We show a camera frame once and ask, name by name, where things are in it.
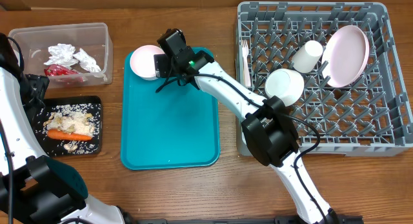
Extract pink bowl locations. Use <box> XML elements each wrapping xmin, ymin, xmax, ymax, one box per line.
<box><xmin>130</xmin><ymin>45</ymin><xmax>164</xmax><ymax>81</ymax></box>

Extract red snack wrapper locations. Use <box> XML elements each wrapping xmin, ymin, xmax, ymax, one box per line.
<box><xmin>44</xmin><ymin>64</ymin><xmax>85</xmax><ymax>85</ymax></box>

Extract peanut shells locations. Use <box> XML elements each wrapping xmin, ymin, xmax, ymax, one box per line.
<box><xmin>43</xmin><ymin>112</ymin><xmax>96</xmax><ymax>152</ymax></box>

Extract white tissue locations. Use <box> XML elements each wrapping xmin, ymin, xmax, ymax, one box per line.
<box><xmin>73</xmin><ymin>48</ymin><xmax>101</xmax><ymax>73</ymax></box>
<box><xmin>44</xmin><ymin>43</ymin><xmax>79</xmax><ymax>68</ymax></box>

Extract orange carrot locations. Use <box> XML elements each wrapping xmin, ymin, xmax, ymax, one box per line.
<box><xmin>47</xmin><ymin>129</ymin><xmax>92</xmax><ymax>141</ymax></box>

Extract pile of white rice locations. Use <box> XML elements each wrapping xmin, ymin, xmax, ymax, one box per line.
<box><xmin>34</xmin><ymin>103</ymin><xmax>101</xmax><ymax>156</ymax></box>

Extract white plastic fork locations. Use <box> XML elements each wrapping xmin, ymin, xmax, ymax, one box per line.
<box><xmin>241</xmin><ymin>39</ymin><xmax>252</xmax><ymax>87</ymax></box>

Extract white bowl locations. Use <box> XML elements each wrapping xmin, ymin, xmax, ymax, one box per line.
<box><xmin>265</xmin><ymin>68</ymin><xmax>304</xmax><ymax>107</ymax></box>

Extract white paper cup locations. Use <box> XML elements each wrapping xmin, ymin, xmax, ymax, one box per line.
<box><xmin>292</xmin><ymin>40</ymin><xmax>323</xmax><ymax>73</ymax></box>

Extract white plate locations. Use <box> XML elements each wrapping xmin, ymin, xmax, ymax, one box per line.
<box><xmin>321</xmin><ymin>25</ymin><xmax>370</xmax><ymax>88</ymax></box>

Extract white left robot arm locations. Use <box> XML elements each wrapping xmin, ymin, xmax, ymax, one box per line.
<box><xmin>1</xmin><ymin>34</ymin><xmax>134</xmax><ymax>223</ymax></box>

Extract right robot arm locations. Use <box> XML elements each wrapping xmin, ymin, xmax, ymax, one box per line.
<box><xmin>157</xmin><ymin>28</ymin><xmax>339</xmax><ymax>223</ymax></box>

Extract black tray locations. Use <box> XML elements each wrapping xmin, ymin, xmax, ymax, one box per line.
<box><xmin>32</xmin><ymin>95</ymin><xmax>103</xmax><ymax>158</ymax></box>

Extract teal plastic tray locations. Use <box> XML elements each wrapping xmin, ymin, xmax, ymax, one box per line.
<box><xmin>120</xmin><ymin>58</ymin><xmax>221</xmax><ymax>170</ymax></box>

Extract clear plastic bin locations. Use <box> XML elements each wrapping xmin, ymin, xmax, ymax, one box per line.
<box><xmin>9</xmin><ymin>23</ymin><xmax>113</xmax><ymax>88</ymax></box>

